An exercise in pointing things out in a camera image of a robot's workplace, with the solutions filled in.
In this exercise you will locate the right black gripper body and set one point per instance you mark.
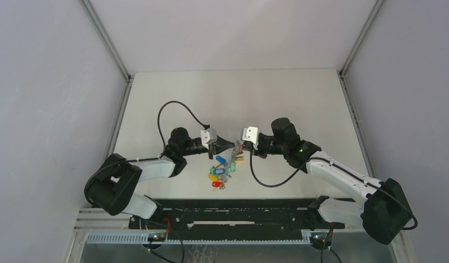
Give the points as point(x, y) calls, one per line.
point(268, 146)

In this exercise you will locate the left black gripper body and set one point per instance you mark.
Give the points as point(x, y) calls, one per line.
point(192, 149)

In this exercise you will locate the blue keyring with keys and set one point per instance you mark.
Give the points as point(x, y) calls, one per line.
point(222, 172)

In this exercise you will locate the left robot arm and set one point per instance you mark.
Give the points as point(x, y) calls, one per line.
point(112, 186)

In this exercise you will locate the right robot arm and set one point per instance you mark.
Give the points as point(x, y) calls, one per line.
point(379, 207)

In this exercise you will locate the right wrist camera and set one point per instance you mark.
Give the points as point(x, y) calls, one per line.
point(250, 134)

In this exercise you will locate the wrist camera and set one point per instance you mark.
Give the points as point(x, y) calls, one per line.
point(250, 134)
point(208, 137)

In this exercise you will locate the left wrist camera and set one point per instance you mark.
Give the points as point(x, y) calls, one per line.
point(208, 137)

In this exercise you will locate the black mounting base rail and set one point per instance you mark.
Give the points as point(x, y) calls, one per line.
point(237, 218)

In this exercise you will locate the white slotted cable duct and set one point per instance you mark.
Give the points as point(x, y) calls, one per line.
point(156, 238)

